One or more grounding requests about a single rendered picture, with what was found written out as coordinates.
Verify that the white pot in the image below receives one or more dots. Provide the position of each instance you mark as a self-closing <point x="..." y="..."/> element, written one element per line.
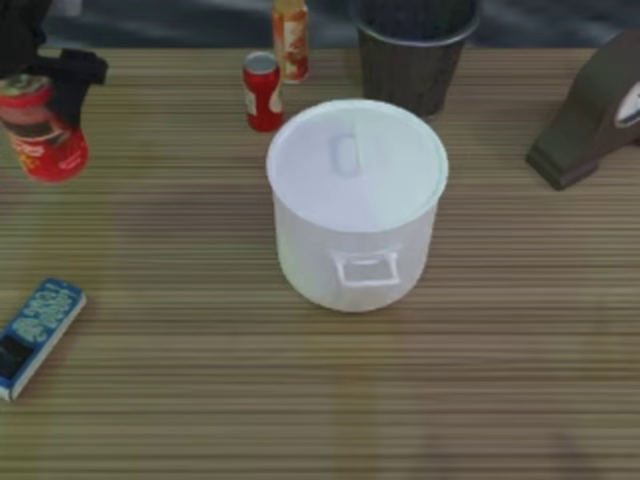
<point x="350" y="260"/>

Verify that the orange drink bottle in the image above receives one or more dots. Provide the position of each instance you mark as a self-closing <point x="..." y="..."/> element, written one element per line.
<point x="291" y="40"/>

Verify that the dark mesh waste bin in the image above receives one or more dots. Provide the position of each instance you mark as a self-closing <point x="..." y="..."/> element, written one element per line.
<point x="410" y="65"/>

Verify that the red soda can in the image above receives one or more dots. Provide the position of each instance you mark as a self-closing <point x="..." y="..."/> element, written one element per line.
<point x="262" y="97"/>

